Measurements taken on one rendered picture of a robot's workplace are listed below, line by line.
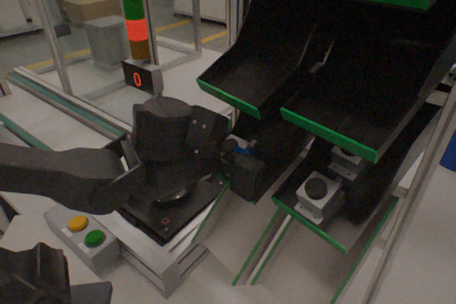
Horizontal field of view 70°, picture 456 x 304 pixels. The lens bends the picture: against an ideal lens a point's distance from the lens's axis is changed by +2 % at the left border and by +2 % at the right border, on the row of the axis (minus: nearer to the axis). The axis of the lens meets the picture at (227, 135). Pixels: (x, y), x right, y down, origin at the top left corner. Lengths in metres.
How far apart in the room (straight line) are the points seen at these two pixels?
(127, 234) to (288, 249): 0.38
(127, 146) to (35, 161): 0.10
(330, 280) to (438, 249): 0.46
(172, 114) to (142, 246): 0.48
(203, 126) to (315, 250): 0.33
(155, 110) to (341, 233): 0.31
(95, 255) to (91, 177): 0.45
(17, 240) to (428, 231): 1.11
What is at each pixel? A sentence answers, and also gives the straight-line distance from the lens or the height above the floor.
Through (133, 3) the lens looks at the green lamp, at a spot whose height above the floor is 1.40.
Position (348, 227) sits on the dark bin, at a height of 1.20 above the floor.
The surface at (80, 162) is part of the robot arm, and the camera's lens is 0.40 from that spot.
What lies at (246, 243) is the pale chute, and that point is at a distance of 0.68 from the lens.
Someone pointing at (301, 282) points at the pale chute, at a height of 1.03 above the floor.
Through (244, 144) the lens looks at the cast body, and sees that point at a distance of 0.52.
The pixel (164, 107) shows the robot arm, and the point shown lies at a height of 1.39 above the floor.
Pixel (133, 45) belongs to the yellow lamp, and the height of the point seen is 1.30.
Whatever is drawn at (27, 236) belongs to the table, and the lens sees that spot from 1.06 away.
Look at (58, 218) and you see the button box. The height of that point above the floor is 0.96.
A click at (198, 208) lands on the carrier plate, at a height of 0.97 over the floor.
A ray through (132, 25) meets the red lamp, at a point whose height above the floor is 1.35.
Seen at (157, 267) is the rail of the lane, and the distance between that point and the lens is 0.75.
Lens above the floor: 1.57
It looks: 34 degrees down
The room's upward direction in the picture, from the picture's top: straight up
